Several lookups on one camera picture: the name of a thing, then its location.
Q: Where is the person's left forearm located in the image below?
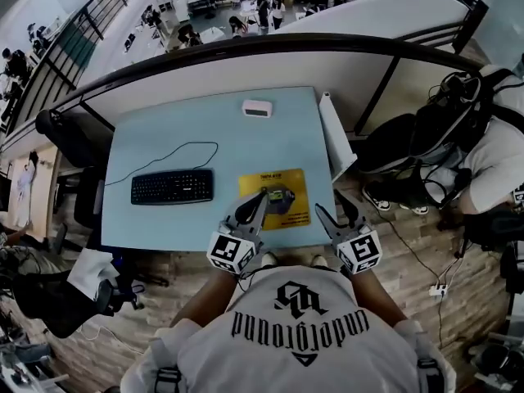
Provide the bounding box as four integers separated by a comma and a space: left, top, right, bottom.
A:
169, 270, 239, 329

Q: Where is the white paper sheet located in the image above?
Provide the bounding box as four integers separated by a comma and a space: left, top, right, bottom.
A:
66, 246, 120, 291

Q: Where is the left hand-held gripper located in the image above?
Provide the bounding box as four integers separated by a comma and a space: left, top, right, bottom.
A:
206, 191, 271, 277

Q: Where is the light blue white-legged table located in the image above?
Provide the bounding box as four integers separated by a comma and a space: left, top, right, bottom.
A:
100, 86, 340, 254

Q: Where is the person's white printed shirt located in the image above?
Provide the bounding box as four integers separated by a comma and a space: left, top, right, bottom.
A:
120, 264, 458, 393

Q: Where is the black white-rimmed chair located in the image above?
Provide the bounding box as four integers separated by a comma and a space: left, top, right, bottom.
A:
359, 112, 419, 175

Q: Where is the yellow mat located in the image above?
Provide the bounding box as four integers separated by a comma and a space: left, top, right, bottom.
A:
237, 168, 312, 232

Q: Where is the white digital clock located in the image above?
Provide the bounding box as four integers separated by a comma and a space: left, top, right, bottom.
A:
241, 99, 273, 120

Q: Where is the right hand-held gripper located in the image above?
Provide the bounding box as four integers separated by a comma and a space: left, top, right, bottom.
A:
314, 189, 385, 277

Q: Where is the person's right forearm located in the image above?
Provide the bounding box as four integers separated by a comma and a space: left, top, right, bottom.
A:
350, 268, 409, 327

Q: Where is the white cloth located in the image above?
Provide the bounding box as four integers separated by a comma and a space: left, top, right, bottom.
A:
14, 151, 41, 228

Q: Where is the black computer keyboard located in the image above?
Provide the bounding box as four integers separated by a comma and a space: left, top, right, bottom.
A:
130, 168, 215, 206

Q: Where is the black high-back office chair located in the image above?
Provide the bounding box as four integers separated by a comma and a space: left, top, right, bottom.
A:
34, 110, 108, 231

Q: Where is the beige partition with black rail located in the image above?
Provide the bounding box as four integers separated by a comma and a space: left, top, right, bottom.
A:
0, 33, 490, 159

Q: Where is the black metal railing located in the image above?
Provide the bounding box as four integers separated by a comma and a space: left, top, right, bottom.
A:
16, 0, 147, 112

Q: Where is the black keyboard cable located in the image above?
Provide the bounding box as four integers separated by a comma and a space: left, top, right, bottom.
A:
104, 141, 219, 187

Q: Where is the light wooden desk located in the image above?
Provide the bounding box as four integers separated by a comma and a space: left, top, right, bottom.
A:
6, 145, 62, 231

